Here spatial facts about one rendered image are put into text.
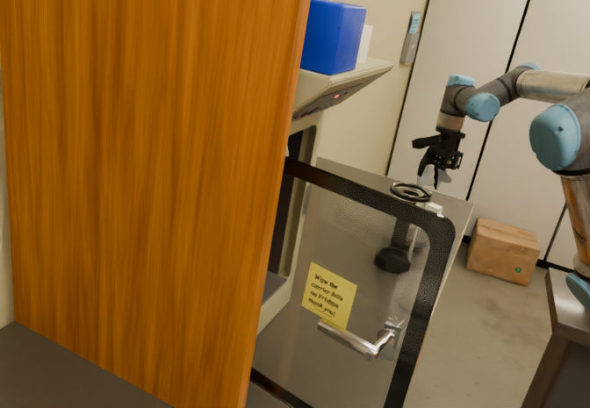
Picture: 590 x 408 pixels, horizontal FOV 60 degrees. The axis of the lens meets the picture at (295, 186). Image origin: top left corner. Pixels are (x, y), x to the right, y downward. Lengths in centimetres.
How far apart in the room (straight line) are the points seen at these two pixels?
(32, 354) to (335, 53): 74
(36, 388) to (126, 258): 27
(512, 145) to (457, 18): 93
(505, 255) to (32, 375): 310
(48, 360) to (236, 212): 49
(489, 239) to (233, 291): 299
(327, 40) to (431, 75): 314
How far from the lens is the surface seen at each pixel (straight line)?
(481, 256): 368
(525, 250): 366
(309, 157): 106
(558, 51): 374
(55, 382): 100
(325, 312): 76
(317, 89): 69
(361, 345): 69
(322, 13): 70
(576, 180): 117
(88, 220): 88
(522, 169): 386
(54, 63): 85
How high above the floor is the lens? 162
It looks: 22 degrees down
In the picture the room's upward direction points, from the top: 10 degrees clockwise
